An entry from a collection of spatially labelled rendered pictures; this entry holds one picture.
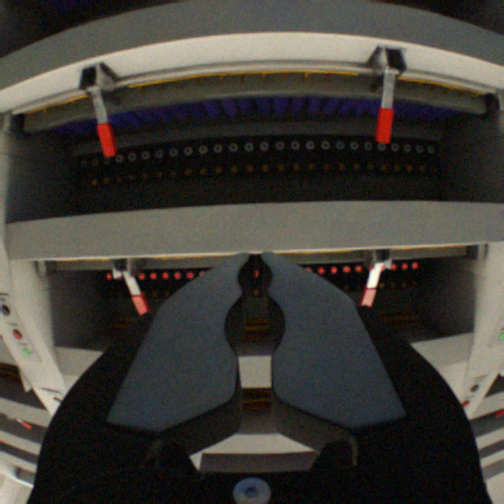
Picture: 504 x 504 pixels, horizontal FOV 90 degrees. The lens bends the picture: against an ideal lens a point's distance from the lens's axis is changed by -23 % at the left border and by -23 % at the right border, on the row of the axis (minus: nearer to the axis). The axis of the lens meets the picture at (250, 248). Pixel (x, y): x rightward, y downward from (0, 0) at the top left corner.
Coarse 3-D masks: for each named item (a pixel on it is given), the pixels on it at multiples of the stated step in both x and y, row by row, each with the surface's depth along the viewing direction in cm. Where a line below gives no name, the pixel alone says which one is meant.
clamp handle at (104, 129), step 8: (96, 96) 25; (96, 104) 26; (104, 104) 26; (96, 112) 26; (104, 112) 26; (104, 120) 27; (104, 128) 27; (104, 136) 28; (112, 136) 28; (104, 144) 28; (112, 144) 28; (104, 152) 29; (112, 152) 29
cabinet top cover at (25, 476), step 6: (498, 462) 76; (486, 468) 76; (492, 468) 75; (498, 468) 74; (18, 474) 80; (24, 474) 81; (30, 474) 82; (486, 474) 74; (492, 474) 73; (498, 474) 71; (18, 480) 79; (24, 480) 79; (30, 480) 80; (486, 480) 72; (30, 486) 79
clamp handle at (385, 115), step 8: (384, 72) 24; (384, 80) 24; (392, 80) 24; (384, 88) 25; (392, 88) 25; (384, 96) 25; (392, 96) 25; (384, 104) 26; (384, 112) 26; (392, 112) 26; (384, 120) 27; (384, 128) 27; (376, 136) 28; (384, 136) 28
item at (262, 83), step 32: (128, 96) 30; (160, 96) 30; (192, 96) 30; (224, 96) 30; (256, 96) 31; (288, 96) 31; (320, 96) 31; (352, 96) 30; (416, 96) 29; (448, 96) 28; (480, 96) 28; (32, 128) 30
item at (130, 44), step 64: (192, 0) 21; (256, 0) 21; (320, 0) 21; (0, 64) 22; (64, 64) 22; (128, 64) 25; (192, 64) 27; (448, 64) 23; (0, 128) 28; (192, 128) 41; (256, 128) 41; (320, 128) 41
